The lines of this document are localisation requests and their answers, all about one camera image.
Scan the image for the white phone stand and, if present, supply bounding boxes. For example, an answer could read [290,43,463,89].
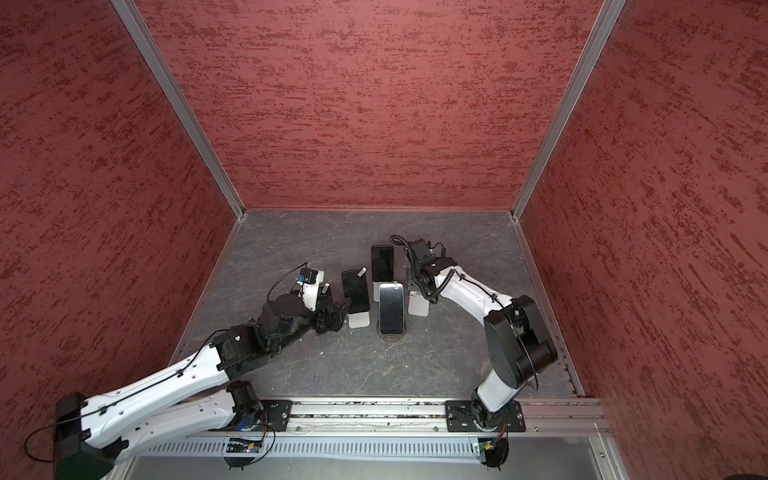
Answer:
[373,282,385,303]
[348,312,371,329]
[407,291,430,317]

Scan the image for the silver edged phone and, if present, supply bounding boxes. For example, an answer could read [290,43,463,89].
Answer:
[379,282,405,336]

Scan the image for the grey stand wooden base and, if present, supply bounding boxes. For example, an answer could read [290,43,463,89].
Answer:
[376,325,405,343]

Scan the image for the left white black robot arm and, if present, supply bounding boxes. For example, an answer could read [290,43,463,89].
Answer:
[53,292,351,479]

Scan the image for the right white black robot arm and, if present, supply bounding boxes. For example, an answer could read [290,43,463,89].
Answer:
[402,240,558,430]

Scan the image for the white phone stand front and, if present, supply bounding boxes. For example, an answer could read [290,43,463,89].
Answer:
[348,312,371,329]

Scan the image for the black phone on white stand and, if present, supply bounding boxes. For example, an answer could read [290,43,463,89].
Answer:
[341,267,370,314]

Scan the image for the rear black phone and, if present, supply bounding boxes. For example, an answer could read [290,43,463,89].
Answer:
[371,245,394,283]

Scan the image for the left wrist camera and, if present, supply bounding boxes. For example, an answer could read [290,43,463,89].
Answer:
[296,267,324,311]

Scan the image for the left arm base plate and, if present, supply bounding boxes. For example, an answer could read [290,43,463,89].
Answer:
[254,399,294,433]

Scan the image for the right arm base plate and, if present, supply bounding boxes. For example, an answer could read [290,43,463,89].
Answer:
[445,400,526,434]

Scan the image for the white slotted cable duct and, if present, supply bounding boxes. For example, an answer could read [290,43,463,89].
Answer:
[141,436,480,463]

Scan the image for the aluminium frame rail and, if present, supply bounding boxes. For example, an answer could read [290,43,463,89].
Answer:
[278,396,613,438]

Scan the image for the right corner aluminium post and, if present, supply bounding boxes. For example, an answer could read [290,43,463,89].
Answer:
[511,0,626,223]

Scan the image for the corner aluminium post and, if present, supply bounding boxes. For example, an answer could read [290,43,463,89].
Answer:
[511,0,626,223]
[111,0,247,222]

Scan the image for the left corner aluminium post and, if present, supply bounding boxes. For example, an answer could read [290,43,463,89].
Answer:
[111,0,247,222]

